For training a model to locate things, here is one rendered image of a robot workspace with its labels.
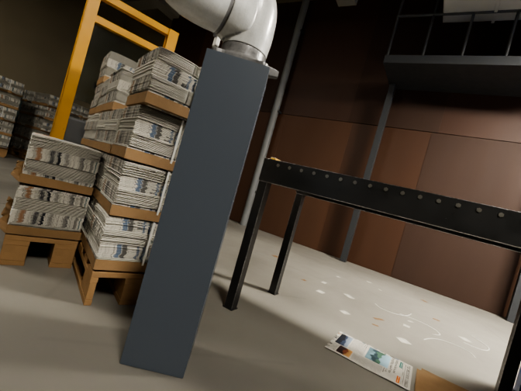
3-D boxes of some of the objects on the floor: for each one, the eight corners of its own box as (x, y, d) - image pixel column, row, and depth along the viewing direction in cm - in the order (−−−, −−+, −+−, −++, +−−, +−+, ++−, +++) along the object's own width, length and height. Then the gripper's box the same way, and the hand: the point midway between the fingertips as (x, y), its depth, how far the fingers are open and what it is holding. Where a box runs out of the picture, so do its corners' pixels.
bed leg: (493, 399, 139) (535, 256, 139) (491, 393, 144) (532, 255, 144) (509, 406, 137) (552, 261, 136) (506, 400, 142) (547, 260, 141)
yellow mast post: (117, 220, 283) (170, 28, 281) (115, 218, 290) (167, 30, 288) (127, 222, 289) (179, 33, 287) (125, 219, 296) (175, 36, 294)
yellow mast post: (30, 208, 243) (91, -17, 241) (30, 205, 250) (90, -13, 248) (43, 209, 249) (104, -10, 246) (43, 208, 256) (101, -6, 253)
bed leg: (222, 306, 158) (257, 179, 157) (229, 304, 163) (263, 181, 162) (231, 311, 155) (267, 181, 154) (237, 309, 160) (272, 184, 159)
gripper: (239, 1, 128) (224, 56, 128) (212, -19, 119) (196, 39, 120) (249, -6, 122) (233, 53, 122) (222, -26, 114) (205, 36, 114)
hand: (217, 38), depth 121 cm, fingers closed
